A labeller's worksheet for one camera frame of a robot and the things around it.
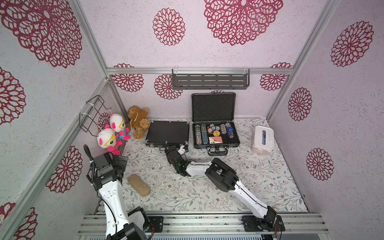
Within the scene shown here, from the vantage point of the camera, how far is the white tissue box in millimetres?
966

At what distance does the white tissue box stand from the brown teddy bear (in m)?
0.74

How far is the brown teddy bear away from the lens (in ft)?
3.36
